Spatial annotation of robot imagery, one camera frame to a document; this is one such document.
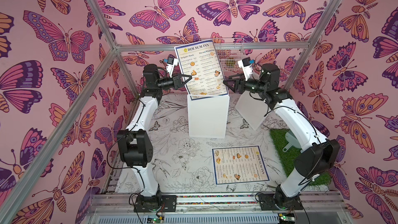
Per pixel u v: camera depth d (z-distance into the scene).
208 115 0.87
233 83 0.67
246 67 0.63
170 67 0.70
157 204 0.67
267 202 0.73
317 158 0.43
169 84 0.71
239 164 0.86
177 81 0.69
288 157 0.84
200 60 0.75
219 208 0.73
